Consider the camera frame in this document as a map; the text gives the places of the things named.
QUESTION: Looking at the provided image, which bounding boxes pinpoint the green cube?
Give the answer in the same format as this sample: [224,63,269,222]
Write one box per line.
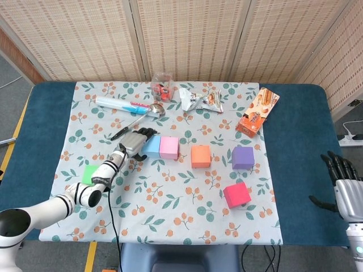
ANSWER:
[82,165,100,185]

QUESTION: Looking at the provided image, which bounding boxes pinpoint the pink cube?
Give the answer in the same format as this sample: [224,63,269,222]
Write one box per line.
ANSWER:
[159,136,180,160]

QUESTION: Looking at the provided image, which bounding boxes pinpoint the white plastic wrap roll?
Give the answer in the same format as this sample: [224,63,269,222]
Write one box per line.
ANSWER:
[95,95,151,116]

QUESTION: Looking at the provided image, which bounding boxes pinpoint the teal table cover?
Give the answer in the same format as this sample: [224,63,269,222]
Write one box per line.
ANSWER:
[0,82,351,247]

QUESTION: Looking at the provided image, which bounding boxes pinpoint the white power cable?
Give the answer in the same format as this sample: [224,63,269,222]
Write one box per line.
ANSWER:
[343,120,363,137]

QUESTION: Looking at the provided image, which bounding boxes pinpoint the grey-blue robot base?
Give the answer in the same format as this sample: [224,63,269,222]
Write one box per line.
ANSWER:
[118,243,240,272]

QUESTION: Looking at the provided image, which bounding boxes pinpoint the red cube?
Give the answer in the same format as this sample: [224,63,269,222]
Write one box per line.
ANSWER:
[222,181,252,210]

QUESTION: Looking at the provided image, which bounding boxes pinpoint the purple cube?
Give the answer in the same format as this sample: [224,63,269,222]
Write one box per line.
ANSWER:
[231,146,255,171]

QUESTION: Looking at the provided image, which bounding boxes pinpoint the clear bag orange items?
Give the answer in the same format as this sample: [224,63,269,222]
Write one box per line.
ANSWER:
[150,72,174,103]

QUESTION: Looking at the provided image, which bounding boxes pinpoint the orange biscuit box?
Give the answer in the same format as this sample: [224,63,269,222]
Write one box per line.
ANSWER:
[235,87,281,139]

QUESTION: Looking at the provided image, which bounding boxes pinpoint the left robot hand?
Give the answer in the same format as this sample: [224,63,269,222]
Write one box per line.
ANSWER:
[117,127,159,162]

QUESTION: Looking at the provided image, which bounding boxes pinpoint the blue cube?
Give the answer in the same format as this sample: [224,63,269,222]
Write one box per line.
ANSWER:
[141,135,162,159]

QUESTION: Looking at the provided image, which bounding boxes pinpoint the metal ladle black handle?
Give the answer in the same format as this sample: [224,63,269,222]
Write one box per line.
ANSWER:
[110,103,166,142]

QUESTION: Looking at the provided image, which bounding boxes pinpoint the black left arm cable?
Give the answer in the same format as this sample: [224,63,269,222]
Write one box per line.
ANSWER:
[106,150,128,272]

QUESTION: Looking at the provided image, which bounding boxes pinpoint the floral tablecloth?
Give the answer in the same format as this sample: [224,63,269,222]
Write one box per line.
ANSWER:
[39,81,284,246]

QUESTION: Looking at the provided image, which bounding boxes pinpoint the crumpled snack bag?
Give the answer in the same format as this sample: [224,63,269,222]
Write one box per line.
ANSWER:
[178,87,225,113]

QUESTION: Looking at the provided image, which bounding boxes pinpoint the black cables under table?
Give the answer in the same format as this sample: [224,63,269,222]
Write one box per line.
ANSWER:
[240,244,281,272]

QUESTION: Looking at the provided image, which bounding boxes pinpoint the woven folding screen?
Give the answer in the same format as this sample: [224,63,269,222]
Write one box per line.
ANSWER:
[0,0,363,114]

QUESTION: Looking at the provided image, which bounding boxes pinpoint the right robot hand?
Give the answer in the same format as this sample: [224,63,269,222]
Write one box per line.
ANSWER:
[308,150,363,225]

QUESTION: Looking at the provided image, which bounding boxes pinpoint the white power strip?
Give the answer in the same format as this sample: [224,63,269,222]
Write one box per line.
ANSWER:
[339,134,363,147]

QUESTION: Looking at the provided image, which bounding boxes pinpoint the orange cube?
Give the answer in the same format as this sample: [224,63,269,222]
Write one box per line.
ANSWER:
[191,144,212,169]

